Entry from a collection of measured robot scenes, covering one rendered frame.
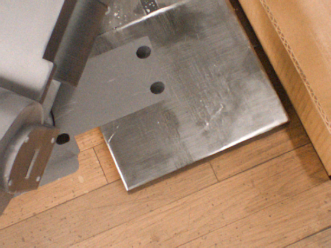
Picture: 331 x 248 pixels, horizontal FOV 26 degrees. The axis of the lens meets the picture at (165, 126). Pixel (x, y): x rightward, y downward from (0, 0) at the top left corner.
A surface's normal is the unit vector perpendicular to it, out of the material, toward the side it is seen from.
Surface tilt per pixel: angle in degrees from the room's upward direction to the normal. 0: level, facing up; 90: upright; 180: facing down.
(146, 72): 25
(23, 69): 17
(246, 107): 0
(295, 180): 0
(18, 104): 47
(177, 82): 0
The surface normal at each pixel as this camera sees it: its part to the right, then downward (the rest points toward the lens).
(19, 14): -0.14, -0.03
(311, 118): -0.92, 0.39
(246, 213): -0.03, -0.29
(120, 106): 0.17, 0.09
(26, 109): 0.92, 0.36
